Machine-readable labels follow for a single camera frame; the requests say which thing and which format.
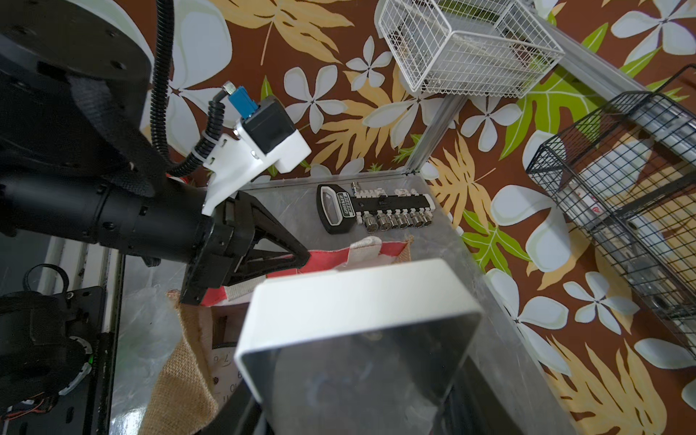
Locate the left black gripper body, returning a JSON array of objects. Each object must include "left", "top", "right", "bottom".
[{"left": 179, "top": 193, "right": 241, "bottom": 306}]

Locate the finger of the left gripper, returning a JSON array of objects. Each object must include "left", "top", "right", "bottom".
[
  {"left": 225, "top": 255, "right": 305, "bottom": 286},
  {"left": 239, "top": 191, "right": 310, "bottom": 275}
]

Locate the red burlap canvas bag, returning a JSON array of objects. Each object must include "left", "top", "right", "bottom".
[{"left": 137, "top": 235, "right": 415, "bottom": 435}]

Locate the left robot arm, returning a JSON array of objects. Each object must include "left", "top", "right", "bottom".
[{"left": 1, "top": 1, "right": 310, "bottom": 306}]

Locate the black socket set holder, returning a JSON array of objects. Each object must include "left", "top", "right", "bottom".
[{"left": 315, "top": 184, "right": 436, "bottom": 235}]

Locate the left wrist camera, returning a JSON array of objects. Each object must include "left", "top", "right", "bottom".
[{"left": 202, "top": 83, "right": 311, "bottom": 216}]

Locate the white wire basket left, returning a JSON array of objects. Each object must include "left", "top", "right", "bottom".
[{"left": 375, "top": 0, "right": 565, "bottom": 99}]

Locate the black wire basket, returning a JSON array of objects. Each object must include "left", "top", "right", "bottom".
[{"left": 526, "top": 65, "right": 695, "bottom": 350}]

